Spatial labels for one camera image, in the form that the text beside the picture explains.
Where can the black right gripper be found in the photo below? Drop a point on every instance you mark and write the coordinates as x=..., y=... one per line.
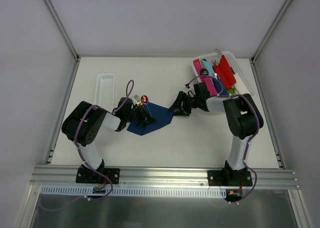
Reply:
x=187, y=102

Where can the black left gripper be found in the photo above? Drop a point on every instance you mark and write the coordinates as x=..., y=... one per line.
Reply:
x=139, y=114

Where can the blue paper napkin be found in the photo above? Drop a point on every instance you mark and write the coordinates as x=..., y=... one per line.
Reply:
x=162, y=116

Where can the iridescent rainbow spoon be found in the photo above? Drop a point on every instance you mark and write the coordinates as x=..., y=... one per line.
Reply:
x=144, y=101

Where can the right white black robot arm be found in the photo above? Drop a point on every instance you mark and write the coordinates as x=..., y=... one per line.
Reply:
x=244, y=121

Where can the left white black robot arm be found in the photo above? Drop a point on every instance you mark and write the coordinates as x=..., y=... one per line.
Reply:
x=83, y=124

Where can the pink napkin roll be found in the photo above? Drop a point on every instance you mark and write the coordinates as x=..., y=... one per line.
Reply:
x=197, y=67

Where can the blue napkin roll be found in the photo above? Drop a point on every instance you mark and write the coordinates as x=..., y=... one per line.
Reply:
x=219, y=86

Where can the teal napkin roll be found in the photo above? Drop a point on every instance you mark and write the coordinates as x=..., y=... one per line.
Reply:
x=206, y=64

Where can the green napkin roll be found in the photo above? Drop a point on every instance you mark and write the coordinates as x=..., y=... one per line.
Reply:
x=232, y=91

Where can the red napkin roll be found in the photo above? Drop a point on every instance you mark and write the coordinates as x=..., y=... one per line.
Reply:
x=224, y=72

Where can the white napkin roll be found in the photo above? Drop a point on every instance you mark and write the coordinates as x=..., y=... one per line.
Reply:
x=239, y=86

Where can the black round spoon head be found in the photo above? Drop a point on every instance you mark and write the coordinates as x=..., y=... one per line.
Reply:
x=204, y=73

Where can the white perforated plastic tray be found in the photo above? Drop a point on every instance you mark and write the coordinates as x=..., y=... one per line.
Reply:
x=105, y=91

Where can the white basket of rolls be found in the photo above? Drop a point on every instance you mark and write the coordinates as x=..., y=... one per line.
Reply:
x=234, y=64

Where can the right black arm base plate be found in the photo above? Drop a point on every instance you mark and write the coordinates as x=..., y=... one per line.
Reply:
x=229, y=178

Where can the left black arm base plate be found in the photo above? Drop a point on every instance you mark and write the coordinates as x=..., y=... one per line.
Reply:
x=87, y=176

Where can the white slotted cable duct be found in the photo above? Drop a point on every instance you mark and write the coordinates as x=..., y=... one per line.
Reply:
x=134, y=191

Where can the aluminium mounting rail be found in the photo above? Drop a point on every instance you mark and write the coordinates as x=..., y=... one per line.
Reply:
x=163, y=177

